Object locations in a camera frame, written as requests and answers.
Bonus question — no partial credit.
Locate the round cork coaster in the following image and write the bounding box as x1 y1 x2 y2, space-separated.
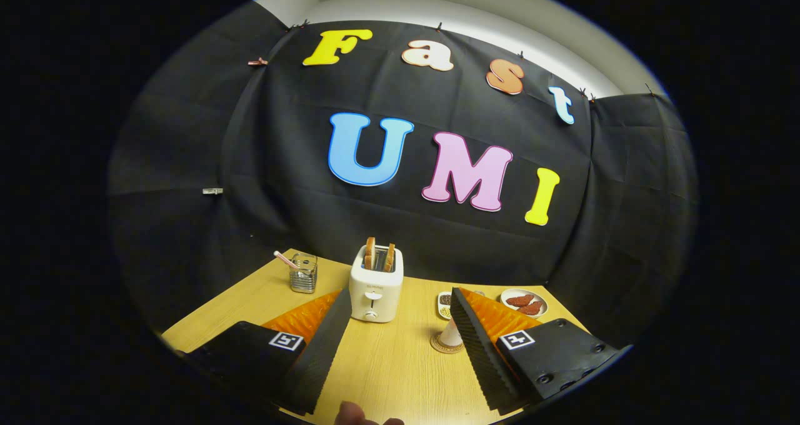
429 331 466 354

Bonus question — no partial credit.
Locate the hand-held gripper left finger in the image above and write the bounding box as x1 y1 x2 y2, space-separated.
181 289 353 416

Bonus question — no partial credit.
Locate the white divided dish with beans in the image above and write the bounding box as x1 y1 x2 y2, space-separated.
437 291 485 321

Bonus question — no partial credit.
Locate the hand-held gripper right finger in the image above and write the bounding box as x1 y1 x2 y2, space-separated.
450 287 632 413

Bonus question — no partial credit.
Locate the white oval plate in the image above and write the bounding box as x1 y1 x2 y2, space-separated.
500 288 549 318

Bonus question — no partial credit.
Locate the clear juice bottle red label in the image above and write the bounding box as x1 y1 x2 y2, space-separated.
437 317 464 349

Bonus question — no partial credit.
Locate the white toaster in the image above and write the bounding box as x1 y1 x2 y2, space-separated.
349 244 404 323

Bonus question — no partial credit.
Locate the metal wire holder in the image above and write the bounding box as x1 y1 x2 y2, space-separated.
289 252 318 294

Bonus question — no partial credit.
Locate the wooden table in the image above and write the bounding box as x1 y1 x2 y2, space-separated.
161 248 591 425

